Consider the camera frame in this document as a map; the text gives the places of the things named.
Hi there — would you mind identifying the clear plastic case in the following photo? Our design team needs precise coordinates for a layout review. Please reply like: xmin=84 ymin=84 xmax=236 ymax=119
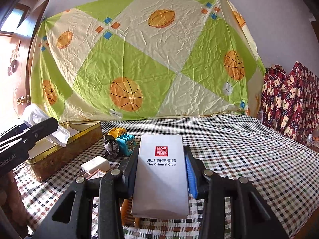
xmin=22 ymin=104 xmax=70 ymax=147

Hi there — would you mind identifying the white power adapter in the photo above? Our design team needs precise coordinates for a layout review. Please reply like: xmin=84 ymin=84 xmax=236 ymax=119
xmin=81 ymin=156 xmax=110 ymax=175

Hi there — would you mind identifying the white Oriental Club box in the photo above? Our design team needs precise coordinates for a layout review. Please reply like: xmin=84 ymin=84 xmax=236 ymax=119
xmin=131 ymin=134 xmax=189 ymax=219

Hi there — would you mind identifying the brown framed card stack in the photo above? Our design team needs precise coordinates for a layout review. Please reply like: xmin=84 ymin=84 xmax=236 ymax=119
xmin=77 ymin=169 xmax=106 ymax=180

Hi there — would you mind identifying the brown comb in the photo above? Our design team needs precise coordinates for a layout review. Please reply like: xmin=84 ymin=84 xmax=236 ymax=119
xmin=120 ymin=198 xmax=140 ymax=228

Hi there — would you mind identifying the person's left hand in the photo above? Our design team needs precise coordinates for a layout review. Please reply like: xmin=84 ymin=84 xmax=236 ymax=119
xmin=1 ymin=170 xmax=28 ymax=238

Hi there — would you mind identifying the gold tin box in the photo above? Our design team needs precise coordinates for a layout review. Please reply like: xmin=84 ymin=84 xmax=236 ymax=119
xmin=26 ymin=121 xmax=103 ymax=182

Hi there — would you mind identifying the black hair claw clip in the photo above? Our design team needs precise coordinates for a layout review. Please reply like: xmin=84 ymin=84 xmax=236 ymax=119
xmin=103 ymin=135 xmax=119 ymax=161

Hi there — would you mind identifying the blue toy block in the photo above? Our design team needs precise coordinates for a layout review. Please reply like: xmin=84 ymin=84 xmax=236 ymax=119
xmin=116 ymin=134 xmax=136 ymax=157

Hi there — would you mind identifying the yellow face toy block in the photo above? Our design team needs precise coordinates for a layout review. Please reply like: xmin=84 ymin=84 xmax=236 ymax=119
xmin=108 ymin=127 xmax=127 ymax=139

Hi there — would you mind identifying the red bear pattern cloth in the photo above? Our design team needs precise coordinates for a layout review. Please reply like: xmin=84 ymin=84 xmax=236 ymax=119
xmin=260 ymin=62 xmax=318 ymax=145

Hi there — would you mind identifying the basketball pattern bed sheet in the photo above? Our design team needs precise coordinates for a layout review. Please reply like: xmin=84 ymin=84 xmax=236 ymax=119
xmin=30 ymin=0 xmax=266 ymax=121

